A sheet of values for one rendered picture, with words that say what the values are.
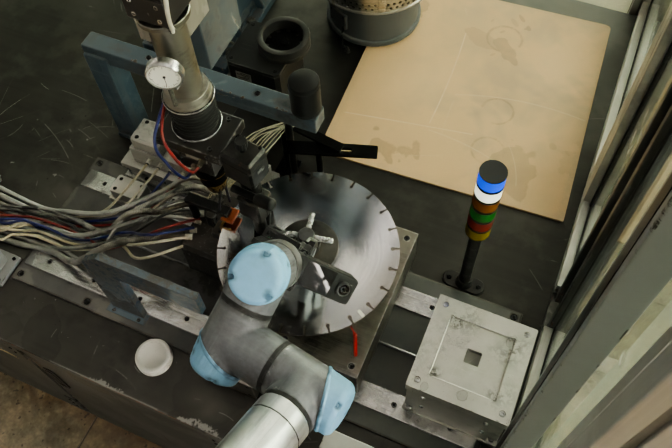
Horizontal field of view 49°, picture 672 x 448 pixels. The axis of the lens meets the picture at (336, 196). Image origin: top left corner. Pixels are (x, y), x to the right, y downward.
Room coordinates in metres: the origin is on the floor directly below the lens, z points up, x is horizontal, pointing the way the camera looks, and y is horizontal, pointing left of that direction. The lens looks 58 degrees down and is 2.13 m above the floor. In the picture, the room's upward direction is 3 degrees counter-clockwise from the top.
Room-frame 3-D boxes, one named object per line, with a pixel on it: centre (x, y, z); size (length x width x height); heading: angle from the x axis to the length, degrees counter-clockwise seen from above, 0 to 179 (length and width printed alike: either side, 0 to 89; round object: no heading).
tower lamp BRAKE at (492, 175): (0.63, -0.25, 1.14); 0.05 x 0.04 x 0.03; 154
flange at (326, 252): (0.62, 0.06, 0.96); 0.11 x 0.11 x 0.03
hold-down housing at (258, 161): (0.63, 0.13, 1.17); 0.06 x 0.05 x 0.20; 55
